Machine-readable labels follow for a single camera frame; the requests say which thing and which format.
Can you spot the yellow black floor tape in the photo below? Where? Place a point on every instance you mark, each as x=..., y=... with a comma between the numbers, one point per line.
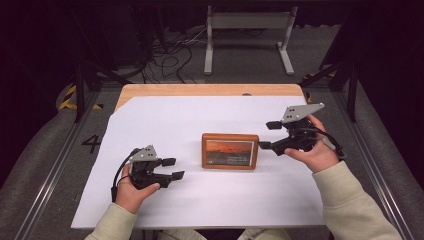
x=68, y=98

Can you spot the person's left leg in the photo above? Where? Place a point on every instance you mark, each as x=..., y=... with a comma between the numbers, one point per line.
x=181, y=235

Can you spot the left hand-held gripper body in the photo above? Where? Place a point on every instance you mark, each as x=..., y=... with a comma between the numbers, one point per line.
x=143, y=166

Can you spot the person's leg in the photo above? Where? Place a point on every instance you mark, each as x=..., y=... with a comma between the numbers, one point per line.
x=181, y=235
x=263, y=234

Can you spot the aluminium floor rail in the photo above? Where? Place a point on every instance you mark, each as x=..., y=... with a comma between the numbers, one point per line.
x=373, y=173
x=53, y=173

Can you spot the white metal stand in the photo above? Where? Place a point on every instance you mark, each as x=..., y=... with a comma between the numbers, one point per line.
x=250, y=20

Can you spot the person's right leg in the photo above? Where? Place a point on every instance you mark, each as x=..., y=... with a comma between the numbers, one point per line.
x=263, y=234

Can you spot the person's left hand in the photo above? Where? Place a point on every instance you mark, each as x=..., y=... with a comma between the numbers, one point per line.
x=128, y=196

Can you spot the white paper sheet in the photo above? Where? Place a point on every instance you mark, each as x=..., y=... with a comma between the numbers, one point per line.
x=200, y=113

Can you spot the black metal stand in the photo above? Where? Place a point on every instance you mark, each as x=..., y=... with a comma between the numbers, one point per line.
x=80, y=90
x=351, y=90

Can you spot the person's right hand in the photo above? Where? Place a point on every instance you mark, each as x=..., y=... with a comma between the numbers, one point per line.
x=320, y=156

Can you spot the wooden photo frame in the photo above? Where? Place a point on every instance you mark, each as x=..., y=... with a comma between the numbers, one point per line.
x=230, y=151

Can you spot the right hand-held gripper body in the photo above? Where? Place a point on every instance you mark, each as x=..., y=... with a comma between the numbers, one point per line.
x=300, y=136

